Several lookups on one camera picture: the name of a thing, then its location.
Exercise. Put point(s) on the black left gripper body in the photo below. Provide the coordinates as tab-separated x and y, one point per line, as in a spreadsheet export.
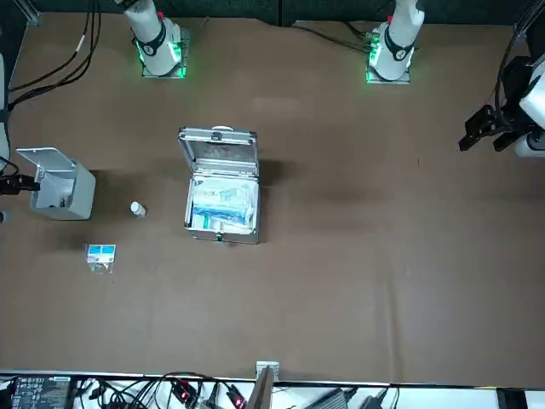
511	113

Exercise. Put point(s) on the alcohol wipes plastic bag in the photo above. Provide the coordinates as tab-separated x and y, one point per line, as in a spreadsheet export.
100	253

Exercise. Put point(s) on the small clear medicine bottle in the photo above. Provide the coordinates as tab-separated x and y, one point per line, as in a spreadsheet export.
137	209

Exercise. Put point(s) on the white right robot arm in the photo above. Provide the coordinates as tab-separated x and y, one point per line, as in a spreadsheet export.
149	25

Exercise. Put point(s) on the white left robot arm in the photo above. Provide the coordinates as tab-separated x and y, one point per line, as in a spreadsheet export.
402	38

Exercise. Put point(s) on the white lidded waste bin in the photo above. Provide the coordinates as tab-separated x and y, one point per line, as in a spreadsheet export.
81	191

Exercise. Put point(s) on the aluminium medical kit case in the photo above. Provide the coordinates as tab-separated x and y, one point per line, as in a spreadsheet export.
221	166

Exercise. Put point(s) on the packaged medical supplies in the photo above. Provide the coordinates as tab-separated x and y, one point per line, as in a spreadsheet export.
221	211

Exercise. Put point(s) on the black labelled power adapter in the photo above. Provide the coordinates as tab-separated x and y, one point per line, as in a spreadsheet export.
38	392

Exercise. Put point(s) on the red-lit black plug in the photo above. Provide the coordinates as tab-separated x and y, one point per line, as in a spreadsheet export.
237	400
185	394

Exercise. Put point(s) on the small black power adapter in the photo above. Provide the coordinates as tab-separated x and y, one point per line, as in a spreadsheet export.
374	402

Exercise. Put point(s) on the grey power adapter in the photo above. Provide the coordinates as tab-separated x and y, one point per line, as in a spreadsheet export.
334	400

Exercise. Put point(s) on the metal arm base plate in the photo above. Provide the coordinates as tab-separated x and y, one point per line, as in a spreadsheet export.
184	55
369	76

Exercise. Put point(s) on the aluminium table edge rail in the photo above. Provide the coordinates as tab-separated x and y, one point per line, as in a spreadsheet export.
27	13

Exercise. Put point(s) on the aluminium camera post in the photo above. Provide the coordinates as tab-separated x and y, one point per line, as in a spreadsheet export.
265	387

